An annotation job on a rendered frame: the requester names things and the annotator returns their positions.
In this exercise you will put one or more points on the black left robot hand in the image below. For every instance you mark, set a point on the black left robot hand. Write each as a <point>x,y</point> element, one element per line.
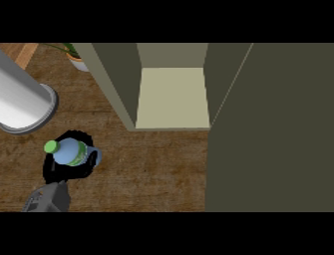
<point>54,174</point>

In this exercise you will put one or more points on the blue green-capped water bottle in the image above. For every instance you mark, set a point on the blue green-capped water bottle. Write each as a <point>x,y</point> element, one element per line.
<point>69,151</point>

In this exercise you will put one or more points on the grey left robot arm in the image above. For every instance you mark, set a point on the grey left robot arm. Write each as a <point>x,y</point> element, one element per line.
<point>49,198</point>

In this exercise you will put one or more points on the olive green cabinet door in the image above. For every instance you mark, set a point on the olive green cabinet door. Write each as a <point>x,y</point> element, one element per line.
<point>281,129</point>

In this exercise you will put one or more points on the white cylinder with grey rim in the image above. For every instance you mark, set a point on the white cylinder with grey rim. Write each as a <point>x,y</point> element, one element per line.
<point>7,96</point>

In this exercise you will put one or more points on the potted green plant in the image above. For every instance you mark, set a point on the potted green plant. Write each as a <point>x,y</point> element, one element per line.
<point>74,56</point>

